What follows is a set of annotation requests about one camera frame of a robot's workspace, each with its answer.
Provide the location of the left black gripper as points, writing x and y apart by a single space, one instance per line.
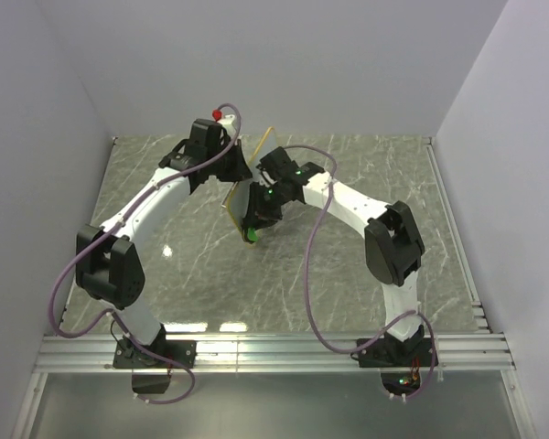
237 165

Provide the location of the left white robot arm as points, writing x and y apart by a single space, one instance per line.
109 268

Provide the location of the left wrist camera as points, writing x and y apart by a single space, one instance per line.
230 122

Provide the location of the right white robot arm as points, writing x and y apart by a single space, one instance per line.
393 245

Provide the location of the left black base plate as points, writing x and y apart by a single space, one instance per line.
163 355

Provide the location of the yellow framed whiteboard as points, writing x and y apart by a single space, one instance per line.
236 200

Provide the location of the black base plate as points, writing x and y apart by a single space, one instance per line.
389 352
163 355

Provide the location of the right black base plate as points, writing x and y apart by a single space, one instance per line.
389 352

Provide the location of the aluminium rail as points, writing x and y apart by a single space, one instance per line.
478 311
251 353

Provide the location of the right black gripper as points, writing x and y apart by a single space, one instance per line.
256 214

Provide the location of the green whiteboard eraser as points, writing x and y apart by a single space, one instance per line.
250 235

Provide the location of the aluminium right side rail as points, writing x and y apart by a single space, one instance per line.
478 311

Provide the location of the aluminium front rail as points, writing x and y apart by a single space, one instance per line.
251 353

